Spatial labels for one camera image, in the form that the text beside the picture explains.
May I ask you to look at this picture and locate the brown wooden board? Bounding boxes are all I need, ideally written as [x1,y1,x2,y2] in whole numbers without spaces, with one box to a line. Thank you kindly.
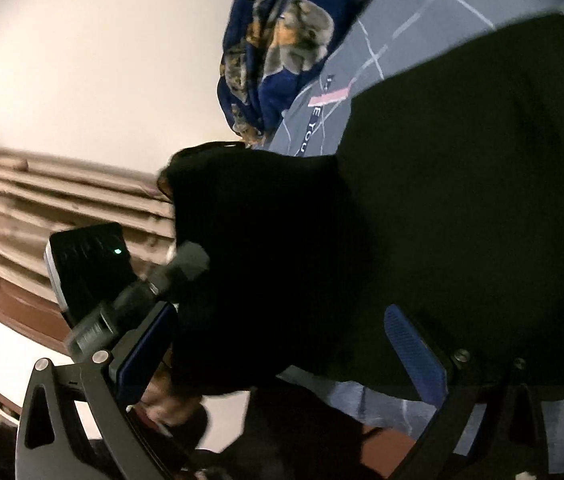
[0,265,70,335]

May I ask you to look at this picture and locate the pink beige curtain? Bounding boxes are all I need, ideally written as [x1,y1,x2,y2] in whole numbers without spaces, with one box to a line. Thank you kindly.
[0,145,179,283]

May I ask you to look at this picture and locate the blue checked bed sheet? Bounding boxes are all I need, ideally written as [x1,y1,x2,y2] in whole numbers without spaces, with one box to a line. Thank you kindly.
[262,0,564,476]

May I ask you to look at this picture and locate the blue cat print blanket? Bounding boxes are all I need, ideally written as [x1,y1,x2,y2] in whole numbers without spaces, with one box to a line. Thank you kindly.
[218,0,407,150]

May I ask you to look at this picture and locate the person's left hand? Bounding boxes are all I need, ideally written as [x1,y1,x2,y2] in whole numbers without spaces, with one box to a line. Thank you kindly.
[139,365,203,436]

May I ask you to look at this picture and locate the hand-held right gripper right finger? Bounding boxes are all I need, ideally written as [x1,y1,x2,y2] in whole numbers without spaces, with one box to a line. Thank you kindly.
[384,304,548,480]

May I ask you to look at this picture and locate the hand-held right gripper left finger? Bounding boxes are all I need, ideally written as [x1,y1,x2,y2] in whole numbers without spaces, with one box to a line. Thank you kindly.
[14,302,179,480]

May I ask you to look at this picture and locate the black pants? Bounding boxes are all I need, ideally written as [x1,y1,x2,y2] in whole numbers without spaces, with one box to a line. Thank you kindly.
[157,10,564,405]

